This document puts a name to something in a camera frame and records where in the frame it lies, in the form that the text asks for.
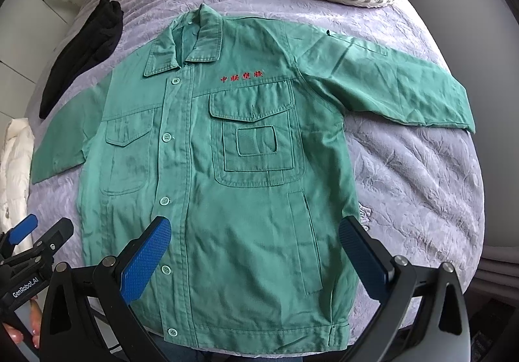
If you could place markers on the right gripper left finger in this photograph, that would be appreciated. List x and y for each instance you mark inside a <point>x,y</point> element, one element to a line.
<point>119,280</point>

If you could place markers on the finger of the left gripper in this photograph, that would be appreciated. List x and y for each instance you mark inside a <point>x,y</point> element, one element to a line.
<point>55,237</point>
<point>22,230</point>

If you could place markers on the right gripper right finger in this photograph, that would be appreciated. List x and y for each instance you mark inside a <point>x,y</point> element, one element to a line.
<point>386,281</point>

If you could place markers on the green work jacket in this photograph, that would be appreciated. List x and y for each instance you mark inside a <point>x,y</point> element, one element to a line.
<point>232,128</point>

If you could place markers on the white puffy jacket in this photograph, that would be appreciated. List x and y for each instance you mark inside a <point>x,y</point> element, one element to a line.
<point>16,161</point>

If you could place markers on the black garment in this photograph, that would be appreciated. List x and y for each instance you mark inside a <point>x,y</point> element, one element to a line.
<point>95,42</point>

